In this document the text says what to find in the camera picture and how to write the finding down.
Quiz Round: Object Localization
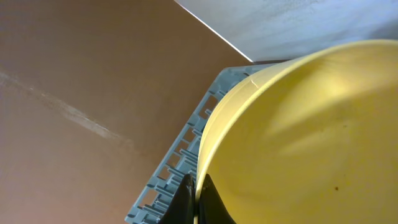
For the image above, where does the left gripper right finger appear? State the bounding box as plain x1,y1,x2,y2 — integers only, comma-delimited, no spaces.
198,174,236,224

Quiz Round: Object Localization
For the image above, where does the grey dishwasher rack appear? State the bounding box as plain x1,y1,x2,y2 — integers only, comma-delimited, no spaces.
124,64,272,223

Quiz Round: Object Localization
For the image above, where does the yellow bowl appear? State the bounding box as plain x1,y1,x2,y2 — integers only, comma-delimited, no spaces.
196,40,397,223

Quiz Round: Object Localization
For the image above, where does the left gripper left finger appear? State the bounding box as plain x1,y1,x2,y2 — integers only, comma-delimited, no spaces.
158,174,195,224

